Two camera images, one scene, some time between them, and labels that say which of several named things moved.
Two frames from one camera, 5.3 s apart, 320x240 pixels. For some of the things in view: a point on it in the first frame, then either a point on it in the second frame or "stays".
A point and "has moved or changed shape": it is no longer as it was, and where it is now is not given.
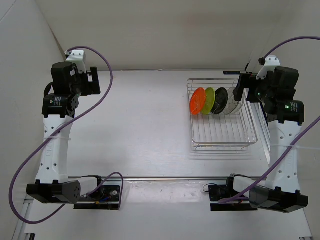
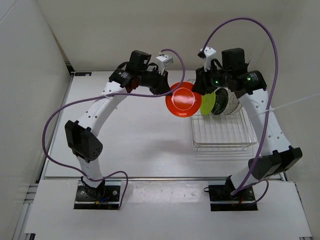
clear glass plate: x=232 y=105 stays
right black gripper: x=250 y=81 to x=201 y=86
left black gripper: x=92 y=87 to x=162 y=86
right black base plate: x=219 y=193 stays
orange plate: x=197 y=100 has moved or changed shape
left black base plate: x=105 y=197 stays
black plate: x=221 y=100 stays
